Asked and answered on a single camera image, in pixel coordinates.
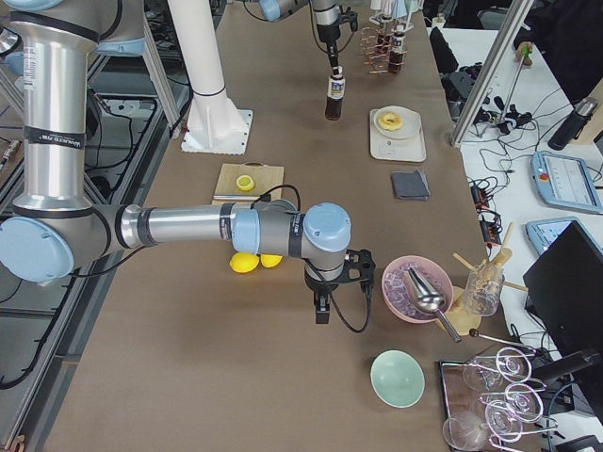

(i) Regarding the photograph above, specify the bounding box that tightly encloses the clear glass mug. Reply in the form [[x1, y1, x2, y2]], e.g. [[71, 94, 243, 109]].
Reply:
[[462, 263, 504, 316]]

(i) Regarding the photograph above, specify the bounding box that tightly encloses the blue teach pendant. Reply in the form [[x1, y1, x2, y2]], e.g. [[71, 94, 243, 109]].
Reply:
[[525, 216, 597, 255], [530, 152, 602, 214]]

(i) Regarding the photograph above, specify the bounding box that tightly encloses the glazed donut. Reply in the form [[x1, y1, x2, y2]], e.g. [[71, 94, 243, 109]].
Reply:
[[378, 111, 403, 131]]

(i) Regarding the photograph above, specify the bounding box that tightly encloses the yellow lemon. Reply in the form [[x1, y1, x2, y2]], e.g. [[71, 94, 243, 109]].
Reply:
[[260, 254, 283, 268], [229, 251, 260, 274]]

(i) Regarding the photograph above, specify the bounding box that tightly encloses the wine glass rack tray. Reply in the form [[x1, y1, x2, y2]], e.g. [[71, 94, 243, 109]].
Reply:
[[438, 346, 558, 451]]

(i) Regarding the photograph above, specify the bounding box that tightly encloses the half lemon slice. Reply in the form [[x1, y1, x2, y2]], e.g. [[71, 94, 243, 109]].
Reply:
[[236, 174, 255, 192]]

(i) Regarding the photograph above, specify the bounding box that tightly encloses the wooden cutting board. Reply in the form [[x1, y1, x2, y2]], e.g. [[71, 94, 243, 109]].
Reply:
[[212, 163, 285, 205]]

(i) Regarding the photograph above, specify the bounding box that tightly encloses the black monitor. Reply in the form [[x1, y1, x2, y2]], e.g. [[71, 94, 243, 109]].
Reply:
[[523, 220, 603, 373]]

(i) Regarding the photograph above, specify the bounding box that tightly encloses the wooden mug stand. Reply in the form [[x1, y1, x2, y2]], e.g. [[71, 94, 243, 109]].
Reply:
[[451, 222, 528, 335]]

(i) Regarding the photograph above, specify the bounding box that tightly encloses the black water bottle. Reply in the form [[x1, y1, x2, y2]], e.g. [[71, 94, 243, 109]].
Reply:
[[547, 96, 598, 151]]

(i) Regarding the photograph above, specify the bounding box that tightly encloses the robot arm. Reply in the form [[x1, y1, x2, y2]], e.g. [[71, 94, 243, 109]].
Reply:
[[257, 0, 344, 79], [1, 1, 351, 323]]

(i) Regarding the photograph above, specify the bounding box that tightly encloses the white round plate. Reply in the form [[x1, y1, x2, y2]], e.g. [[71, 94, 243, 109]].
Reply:
[[373, 105, 421, 139]]

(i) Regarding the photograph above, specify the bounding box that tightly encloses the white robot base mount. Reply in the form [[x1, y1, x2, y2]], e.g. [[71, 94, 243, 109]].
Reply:
[[169, 0, 253, 155]]

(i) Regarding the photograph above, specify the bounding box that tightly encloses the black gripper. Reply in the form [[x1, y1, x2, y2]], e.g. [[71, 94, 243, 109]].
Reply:
[[317, 21, 340, 74], [304, 258, 348, 324]]

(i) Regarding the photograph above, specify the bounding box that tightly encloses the white serving tray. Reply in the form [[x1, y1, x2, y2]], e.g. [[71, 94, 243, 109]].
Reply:
[[369, 105, 427, 163]]

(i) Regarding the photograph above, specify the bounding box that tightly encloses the yellow lemon upper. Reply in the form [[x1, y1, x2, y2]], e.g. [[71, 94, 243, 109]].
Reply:
[[229, 251, 260, 274]]

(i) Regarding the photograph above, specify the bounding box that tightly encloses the aluminium frame post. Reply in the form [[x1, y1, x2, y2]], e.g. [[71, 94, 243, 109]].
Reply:
[[449, 0, 533, 149]]

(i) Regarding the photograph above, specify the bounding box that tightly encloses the green ceramic bowl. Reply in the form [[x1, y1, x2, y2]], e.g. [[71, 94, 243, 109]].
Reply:
[[370, 350, 425, 409]]

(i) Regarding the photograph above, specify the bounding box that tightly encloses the steel ice scoop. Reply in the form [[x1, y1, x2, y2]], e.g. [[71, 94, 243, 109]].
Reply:
[[404, 267, 462, 343]]

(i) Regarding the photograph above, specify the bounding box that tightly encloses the yellow lemon lower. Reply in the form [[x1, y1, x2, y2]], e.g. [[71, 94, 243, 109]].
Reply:
[[260, 254, 283, 268]]

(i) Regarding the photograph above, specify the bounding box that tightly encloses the copper wire bottle rack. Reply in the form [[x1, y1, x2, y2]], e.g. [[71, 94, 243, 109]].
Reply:
[[360, 26, 407, 74]]

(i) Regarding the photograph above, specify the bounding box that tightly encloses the pink bowl with ice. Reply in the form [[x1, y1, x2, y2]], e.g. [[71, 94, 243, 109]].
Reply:
[[382, 255, 453, 324]]

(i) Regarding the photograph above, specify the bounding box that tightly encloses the grey folded cloth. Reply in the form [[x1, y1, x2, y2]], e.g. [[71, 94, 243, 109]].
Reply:
[[391, 169, 431, 201]]

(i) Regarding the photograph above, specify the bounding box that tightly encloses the tea bottle white cap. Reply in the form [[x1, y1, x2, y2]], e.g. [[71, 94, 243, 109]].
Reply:
[[325, 66, 346, 121]]

